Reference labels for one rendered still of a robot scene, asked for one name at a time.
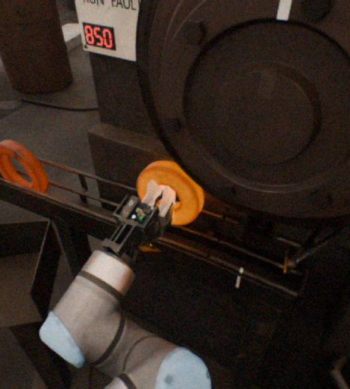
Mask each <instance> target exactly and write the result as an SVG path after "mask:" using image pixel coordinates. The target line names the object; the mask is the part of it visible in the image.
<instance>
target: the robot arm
mask: <svg viewBox="0 0 350 389"><path fill-rule="evenodd" d="M160 199H162V202H161V204H159V205H158V206H157V203H158V202H159V201H160ZM125 201H126V202H127V204H126V206H124V208H123V209H122V211H121V213H119V208H120V207H121V206H122V205H123V203H124V202H125ZM174 204H175V192H174V191H173V190H172V188H170V187H169V186H168V185H167V186H165V185H158V184H157V183H156V182H154V181H150V182H149V184H148V186H147V195H145V197H144V198H143V199H142V201H141V200H140V198H138V197H136V196H133V195H132V196H131V198H130V196H129V194H127V195H126V197H124V198H123V201H122V202H121V203H120V204H119V206H118V208H117V209H116V210H115V212H114V213H113V217H114V218H115V222H117V223H118V225H119V227H118V228H117V229H116V230H115V232H114V234H113V235H112V237H111V239H110V240H109V239H107V238H105V240H104V241H103V243H102V250H101V251H95V252H94V253H92V255H91V256H90V258H89V259H88V261H87V262H86V264H85V265H84V267H83V269H81V270H80V272H79V274H78V275H77V277H76V278H75V280H73V283H72V284H71V285H70V286H69V288H68V289H67V291H66V292H65V294H64V295H63V296H62V298H61V299H60V300H59V302H58V303H57V306H56V307H55V308H54V309H53V310H52V312H50V313H49V317H47V319H46V321H45V323H44V324H43V326H42V327H41V328H40V330H39V336H40V339H41V341H42V342H44V343H46V344H47V345H48V347H49V348H51V349H53V350H54V351H56V352H57V354H59V355H60V356H62V357H63V358H64V359H66V360H67V362H70V363H71V364H72V365H74V366H75V367H77V368H80V367H82V366H84V365H85V364H86V362H88V363H89V364H90V365H92V366H94V367H96V368H97V369H99V370H100V371H101V372H104V373H105V374H107V375H108V376H111V377H113V379H114V380H113V381H112V383H111V384H109V385H108V386H106V387H105V388H103V389H211V380H210V374H209V371H207V367H206V366H205V364H204V363H203V361H202V359H200V358H199V357H197V356H195V355H194V354H193V353H192V352H191V351H190V350H189V349H186V347H180V346H177V345H175V344H173V343H170V342H168V341H167V340H164V339H163V338H161V337H159V336H156V335H154V334H153V333H151V332H149V331H147V330H144V329H143V328H142V327H139V326H140V325H137V324H135V323H134V322H133V321H131V320H129V319H128V318H127V317H125V316H124V315H123V314H122V313H119V312H117V311H116V309H117V307H118V305H119V303H121V301H122V299H123V298H124V296H125V293H126V292H127V291H128V289H129V288H130V287H131V284H132V283H133V281H134V279H135V274H134V272H133V270H134V268H135V266H136V264H135V263H138V262H151V261H158V257H159V254H160V252H161V250H159V249H158V248H157V247H156V246H154V245H151V244H153V243H156V242H157V240H156V239H158V238H159V237H160V235H162V236H164V233H165V231H166V230H167V229H168V228H169V227H170V226H171V224H172V219H173V213H174Z"/></svg>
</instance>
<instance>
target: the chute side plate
mask: <svg viewBox="0 0 350 389"><path fill-rule="evenodd" d="M0 200H2V201H6V202H8V203H10V204H13V205H17V206H18V207H20V208H22V209H25V210H28V211H31V212H33V213H36V214H39V215H41V216H43V217H45V218H47V219H49V220H52V221H54V220H53V217H52V215H55V216H57V217H60V219H62V220H65V221H67V222H68V226H69V227H71V228H72V229H75V230H77V231H79V232H83V233H85V234H87V235H90V236H93V237H95V238H96V239H99V240H101V241H104V240H105V238H107V239H109V240H110V239H111V237H112V235H113V234H114V232H115V230H116V229H117V228H118V227H119V226H118V225H115V224H113V223H109V222H107V221H104V220H102V219H100V218H98V217H94V216H91V215H89V214H86V213H83V212H80V211H77V210H74V208H71V207H67V206H65V205H62V204H59V203H56V202H53V201H50V200H47V198H43V197H40V196H39V195H35V194H32V193H29V192H27V191H22V189H20V188H15V187H13V186H11V185H7V184H5V183H3V182H0ZM151 245H154V246H156V247H157V248H158V249H159V250H161V252H160V254H159V257H158V261H153V262H155V263H157V264H161V265H162V266H165V267H169V268H171V270H174V271H177V272H179V273H181V274H184V275H187V276H189V277H191V278H193V279H195V280H199V281H200V282H203V283H206V284H209V285H210V286H211V287H213V288H216V289H218V290H221V291H223V292H225V293H226V294H228V295H230V296H234V297H235V298H237V299H240V300H241V301H242V302H246V303H248V304H250V305H252V303H253V301H254V298H255V299H257V300H259V301H261V302H265V303H266V304H268V305H269V306H271V307H274V308H277V309H279V310H281V313H280V315H279V319H281V320H283V321H286V319H287V317H288V315H289V312H290V310H291V307H292V304H293V302H294V300H295V298H293V297H291V296H287V294H285V293H282V292H279V291H277V290H275V289H273V288H272V287H269V286H266V285H263V284H262V283H259V281H256V280H253V279H250V278H248V277H245V276H243V274H240V273H237V272H235V271H233V270H229V269H228V268H225V267H223V266H221V265H219V264H217V263H214V262H212V261H208V265H207V259H206V258H202V257H200V256H197V255H193V254H191V253H189V252H186V251H182V249H180V248H176V247H174V246H171V245H168V244H165V243H162V242H159V240H157V242H156V243H153V244H151ZM238 276H239V277H240V281H239V285H238V287H236V283H237V279H238Z"/></svg>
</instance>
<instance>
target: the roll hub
mask: <svg viewBox="0 0 350 389"><path fill-rule="evenodd" d="M302 1H303V0H292V3H291V8H290V9H289V15H288V20H280V19H276V17H278V12H279V3H280V0H203V1H202V2H201V3H200V4H199V5H198V6H196V7H195V9H194V10H193V11H191V12H190V14H189V15H188V16H187V17H186V18H185V19H184V21H183V22H182V23H181V25H180V27H179V28H178V30H177V31H176V33H175V35H174V36H173V37H172V41H171V42H170V44H169V48H168V51H167V52H166V55H165V58H164V60H163V65H162V72H161V78H160V104H161V110H162V117H163V121H164V122H165V121H166V120H167V118H168V117H169V116H170V115H171V116H174V117H178V118H179V121H180V123H181V125H182V127H181V128H180V130H179V132H178V133H176V134H173V133H171V132H168V134H169V137H170V140H171V142H172V144H173V146H174V148H175V150H176V152H178V154H179V155H180V157H181V159H182V160H183V161H184V163H185V164H186V166H188V167H189V168H190V170H191V171H192V173H193V174H195V176H196V177H198V178H199V179H200V180H201V181H202V182H203V183H204V184H206V185H207V186H210V187H211V188H212V189H213V190H214V191H215V192H217V193H219V188H220V187H221V186H222V185H223V184H224V183H226V184H230V185H233V187H234V189H235V192H236V194H235V195H234V196H233V197H232V198H231V201H234V202H235V203H239V204H242V205H244V206H247V207H252V208H255V210H262V211H267V212H273V213H306V212H312V211H316V210H322V209H320V208H318V207H315V206H313V205H312V204H311V200H309V195H311V194H312V193H313V192H315V191H317V189H320V191H325V192H328V193H330V195H331V199H332V204H330V205H328V206H327V207H326V208H324V209H327V208H329V207H332V206H334V205H337V204H341V203H342V202H345V201H347V200H350V0H331V2H332V5H331V6H330V9H329V10H327V11H326V13H325V15H323V16H322V18H321V19H320V20H312V19H304V17H303V14H302V10H301V5H300V4H301V3H302ZM188 21H202V23H203V27H204V29H205V31H206V35H205V37H204V38H203V41H201V43H200V44H199V45H194V44H189V43H188V42H187V40H186V38H185V35H184V34H183V32H182V31H183V30H184V29H185V28H186V25H187V23H188ZM167 131H168V130H167ZM219 194H220V193H219Z"/></svg>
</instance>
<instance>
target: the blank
mask: <svg viewBox="0 0 350 389"><path fill-rule="evenodd" d="M150 181H154V182H156V183H157V184H158V185H165V186H167V185H168V186H169V187H170V188H172V190H173V191H174V192H175V193H176V194H178V196H179V198H180V202H175V204H174V213H173V219H172V225H185V224H189V223H191V222H192V221H194V219H195V218H196V216H198V214H199V213H200V212H201V209H202V207H203V203H204V196H203V190H202V188H201V187H200V186H199V185H197V184H196V183H195V182H194V181H192V180H191V178H190V177H189V176H187V175H186V174H185V173H184V172H183V171H182V170H181V167H180V166H179V165H178V164H176V163H173V162H171V161H157V162H154V163H151V164H150V165H149V166H148V167H147V168H145V170H144V171H143V172H142V173H141V174H140V175H139V177H138V180H137V191H138V194H139V197H140V200H141V201H142V199H143V198H144V197H145V195H147V186H148V184H149V182H150Z"/></svg>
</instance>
